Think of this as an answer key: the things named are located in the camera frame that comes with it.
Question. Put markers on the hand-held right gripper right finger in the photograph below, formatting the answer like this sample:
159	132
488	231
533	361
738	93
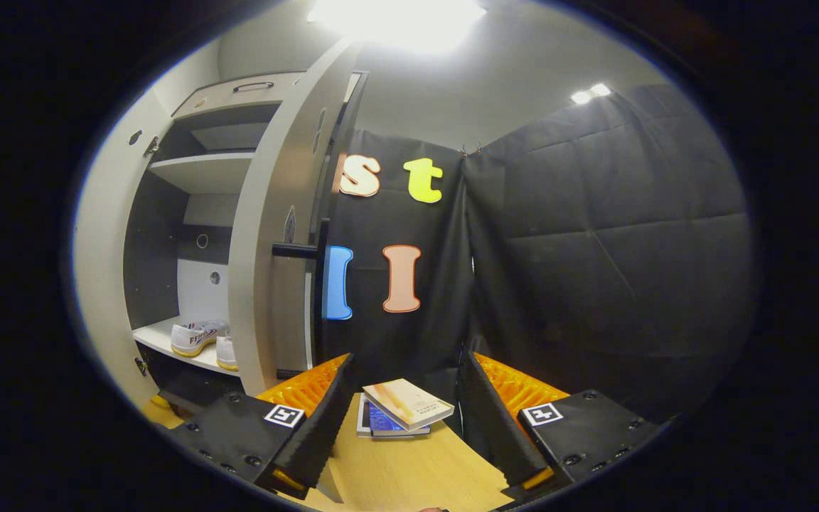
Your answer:
498	434

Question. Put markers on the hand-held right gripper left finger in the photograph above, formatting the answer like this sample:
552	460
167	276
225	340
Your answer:
317	427

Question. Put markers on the white striped canvas shoe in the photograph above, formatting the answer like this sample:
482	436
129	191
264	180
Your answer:
227	353
196	338

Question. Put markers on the grey shoe cabinet door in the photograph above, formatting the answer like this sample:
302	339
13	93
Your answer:
267	213
104	249

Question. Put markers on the grey shoe cabinet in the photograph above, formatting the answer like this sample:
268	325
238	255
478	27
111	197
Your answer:
200	171

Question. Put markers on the grey cabinet drawer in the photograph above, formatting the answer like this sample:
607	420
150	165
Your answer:
274	89

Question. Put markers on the blue cover book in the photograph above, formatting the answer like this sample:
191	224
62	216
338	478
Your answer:
381	425

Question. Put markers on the beige paperback book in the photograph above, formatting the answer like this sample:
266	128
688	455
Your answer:
409	402

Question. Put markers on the black backdrop cloth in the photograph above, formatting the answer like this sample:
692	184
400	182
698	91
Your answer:
381	220
616	249

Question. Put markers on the small ceiling light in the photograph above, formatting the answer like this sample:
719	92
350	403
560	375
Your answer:
589	93

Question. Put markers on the large ceiling light panel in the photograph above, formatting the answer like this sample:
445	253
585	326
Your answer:
395	21

